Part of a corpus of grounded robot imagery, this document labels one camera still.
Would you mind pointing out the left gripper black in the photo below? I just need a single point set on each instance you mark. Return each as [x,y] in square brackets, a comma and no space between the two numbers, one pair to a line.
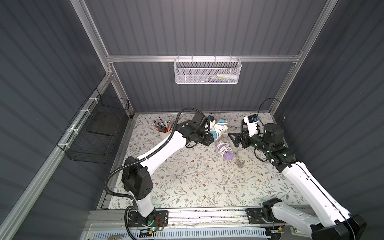
[207,139]

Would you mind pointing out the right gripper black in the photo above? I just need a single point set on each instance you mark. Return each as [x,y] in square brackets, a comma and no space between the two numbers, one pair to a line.
[244,141]

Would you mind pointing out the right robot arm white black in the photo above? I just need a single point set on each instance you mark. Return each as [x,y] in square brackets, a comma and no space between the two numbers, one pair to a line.
[331,221]

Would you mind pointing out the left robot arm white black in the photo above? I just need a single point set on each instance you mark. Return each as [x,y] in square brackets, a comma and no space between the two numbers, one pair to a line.
[137,174]

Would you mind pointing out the white pencil cup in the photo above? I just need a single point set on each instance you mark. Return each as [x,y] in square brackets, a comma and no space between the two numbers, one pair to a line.
[163,135]

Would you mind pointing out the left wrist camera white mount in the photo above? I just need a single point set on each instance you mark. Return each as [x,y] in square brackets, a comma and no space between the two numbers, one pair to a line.
[211,119]

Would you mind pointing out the white wire mesh basket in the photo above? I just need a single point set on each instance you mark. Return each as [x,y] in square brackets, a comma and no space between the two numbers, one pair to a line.
[207,71]

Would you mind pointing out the black wire basket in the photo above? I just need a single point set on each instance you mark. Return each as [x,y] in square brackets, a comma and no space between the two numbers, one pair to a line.
[97,136]

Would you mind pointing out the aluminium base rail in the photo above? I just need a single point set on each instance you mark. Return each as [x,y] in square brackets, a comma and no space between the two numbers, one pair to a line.
[176,218]

